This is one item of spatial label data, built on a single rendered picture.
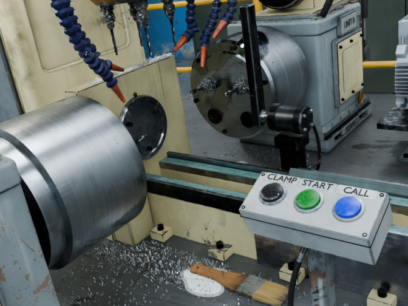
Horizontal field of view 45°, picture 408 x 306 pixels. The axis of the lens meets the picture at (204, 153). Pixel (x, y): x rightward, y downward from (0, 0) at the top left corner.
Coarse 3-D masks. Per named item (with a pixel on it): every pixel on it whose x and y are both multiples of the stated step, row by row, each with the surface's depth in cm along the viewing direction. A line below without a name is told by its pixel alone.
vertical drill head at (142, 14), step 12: (96, 0) 92; (108, 0) 90; (120, 0) 90; (132, 0) 90; (144, 0) 91; (168, 0) 97; (108, 12) 98; (132, 12) 103; (144, 12) 92; (168, 12) 98; (108, 24) 99; (144, 24) 93
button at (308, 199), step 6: (300, 192) 60; (306, 192) 60; (312, 192) 60; (300, 198) 60; (306, 198) 59; (312, 198) 59; (318, 198) 59; (300, 204) 59; (306, 204) 59; (312, 204) 58; (318, 204) 59
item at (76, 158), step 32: (0, 128) 73; (32, 128) 74; (64, 128) 75; (96, 128) 78; (32, 160) 70; (64, 160) 72; (96, 160) 75; (128, 160) 79; (32, 192) 68; (64, 192) 70; (96, 192) 74; (128, 192) 80; (64, 224) 72; (96, 224) 76; (64, 256) 76
